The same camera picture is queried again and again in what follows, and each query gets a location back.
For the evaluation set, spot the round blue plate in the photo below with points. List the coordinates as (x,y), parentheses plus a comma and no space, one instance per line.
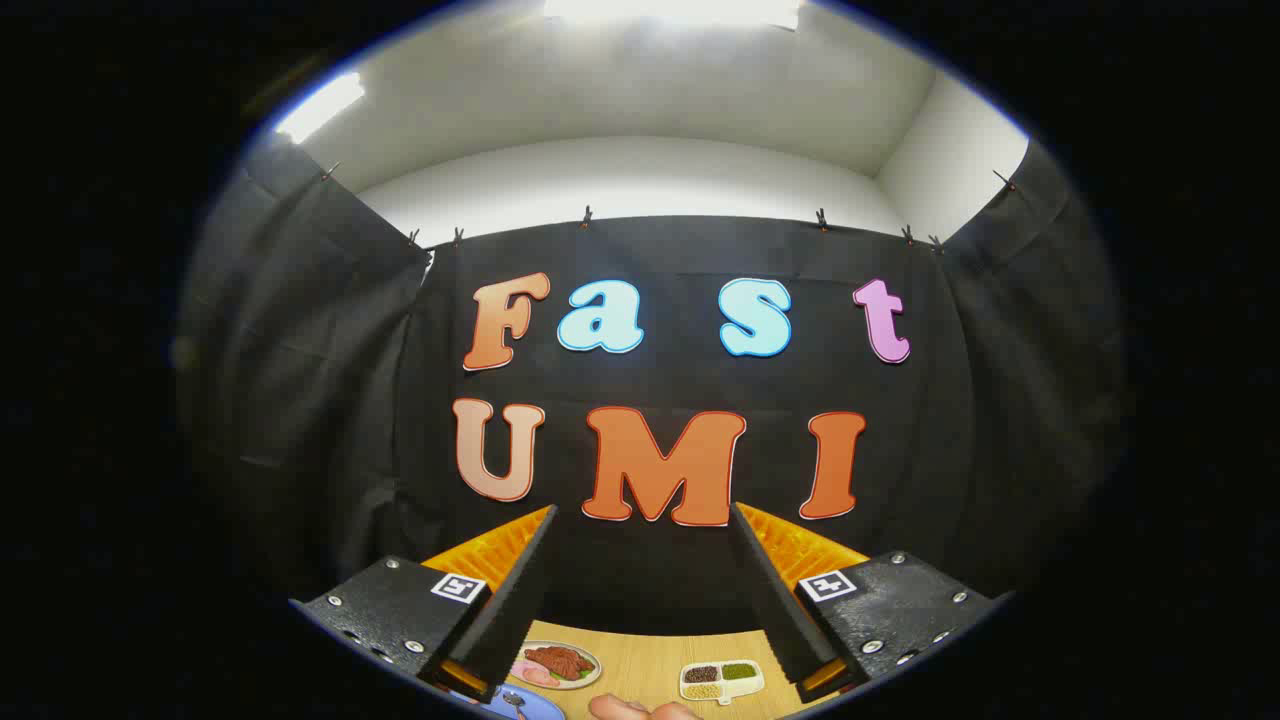
(540,708)

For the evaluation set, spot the wide ceiling light panel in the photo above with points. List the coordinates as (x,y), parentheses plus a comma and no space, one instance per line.
(670,10)

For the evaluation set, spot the oval grey plate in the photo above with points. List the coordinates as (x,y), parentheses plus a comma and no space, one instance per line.
(592,672)

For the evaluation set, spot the row of black cloth clips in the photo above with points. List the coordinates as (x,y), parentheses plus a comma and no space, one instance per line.
(587,215)

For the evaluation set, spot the narrow ceiling light panel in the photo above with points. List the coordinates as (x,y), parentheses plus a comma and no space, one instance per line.
(320,105)

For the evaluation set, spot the green beans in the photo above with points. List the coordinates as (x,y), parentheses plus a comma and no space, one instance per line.
(738,671)

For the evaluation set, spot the brown steak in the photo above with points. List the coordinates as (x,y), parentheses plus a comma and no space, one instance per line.
(558,661)

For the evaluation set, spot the white divided tray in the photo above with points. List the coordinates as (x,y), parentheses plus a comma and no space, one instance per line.
(752,685)

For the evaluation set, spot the black beans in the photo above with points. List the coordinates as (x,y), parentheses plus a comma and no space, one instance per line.
(700,674)

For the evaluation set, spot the black backdrop cloth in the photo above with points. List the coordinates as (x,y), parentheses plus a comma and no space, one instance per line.
(300,400)

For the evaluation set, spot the yellow soybeans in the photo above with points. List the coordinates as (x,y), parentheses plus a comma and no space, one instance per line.
(703,690)

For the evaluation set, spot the pale pink ham slice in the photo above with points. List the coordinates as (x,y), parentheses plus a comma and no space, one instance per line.
(530,675)

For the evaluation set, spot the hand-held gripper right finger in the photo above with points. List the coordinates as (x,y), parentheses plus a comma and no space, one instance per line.
(775,610)

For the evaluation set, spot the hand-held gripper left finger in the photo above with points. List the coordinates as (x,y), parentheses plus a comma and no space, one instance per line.
(515,610)

